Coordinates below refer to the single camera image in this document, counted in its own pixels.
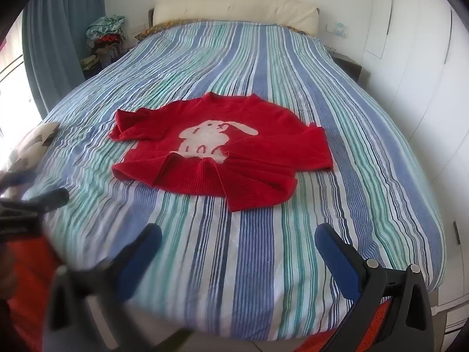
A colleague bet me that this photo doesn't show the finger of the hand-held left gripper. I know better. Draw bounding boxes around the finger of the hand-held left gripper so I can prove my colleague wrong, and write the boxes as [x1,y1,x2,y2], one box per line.
[35,188,70,211]

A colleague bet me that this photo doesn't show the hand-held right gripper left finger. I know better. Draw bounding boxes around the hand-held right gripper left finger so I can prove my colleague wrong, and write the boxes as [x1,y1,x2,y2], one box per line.
[46,223,164,352]

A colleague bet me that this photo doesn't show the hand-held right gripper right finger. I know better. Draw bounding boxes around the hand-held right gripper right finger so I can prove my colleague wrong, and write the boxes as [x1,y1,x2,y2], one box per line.
[314,223,435,352]

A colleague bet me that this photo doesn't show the red rabbit print sweater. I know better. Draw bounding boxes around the red rabbit print sweater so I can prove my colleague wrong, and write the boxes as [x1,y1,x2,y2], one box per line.
[110,92,335,212]

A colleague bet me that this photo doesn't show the pile of clothes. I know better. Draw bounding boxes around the pile of clothes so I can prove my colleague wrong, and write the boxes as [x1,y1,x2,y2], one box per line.
[82,15,129,78]

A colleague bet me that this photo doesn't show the geometric patterned pillow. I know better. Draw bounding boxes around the geometric patterned pillow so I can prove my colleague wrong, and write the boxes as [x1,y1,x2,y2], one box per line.
[0,121,61,191]

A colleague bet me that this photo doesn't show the red rug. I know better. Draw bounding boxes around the red rug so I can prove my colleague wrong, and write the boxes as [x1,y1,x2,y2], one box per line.
[7,238,400,352]

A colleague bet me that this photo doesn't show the striped bed cover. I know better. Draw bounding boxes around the striped bed cover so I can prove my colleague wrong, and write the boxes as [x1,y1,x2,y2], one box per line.
[7,20,446,338]

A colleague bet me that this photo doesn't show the window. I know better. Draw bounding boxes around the window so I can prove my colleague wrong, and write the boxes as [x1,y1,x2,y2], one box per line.
[0,40,41,143]

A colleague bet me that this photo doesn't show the blue curtain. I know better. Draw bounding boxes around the blue curtain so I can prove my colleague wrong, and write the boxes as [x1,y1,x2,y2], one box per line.
[22,0,108,118]

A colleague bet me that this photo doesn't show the yellow floral pillow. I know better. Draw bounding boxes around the yellow floral pillow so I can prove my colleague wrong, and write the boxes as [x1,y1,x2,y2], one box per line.
[135,22,173,41]

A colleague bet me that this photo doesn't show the dark nightstand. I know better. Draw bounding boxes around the dark nightstand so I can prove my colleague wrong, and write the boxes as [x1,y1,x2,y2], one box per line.
[332,51,363,82]

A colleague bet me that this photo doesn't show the white wardrobe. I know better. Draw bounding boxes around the white wardrobe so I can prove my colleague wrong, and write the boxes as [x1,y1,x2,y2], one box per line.
[363,0,469,318]

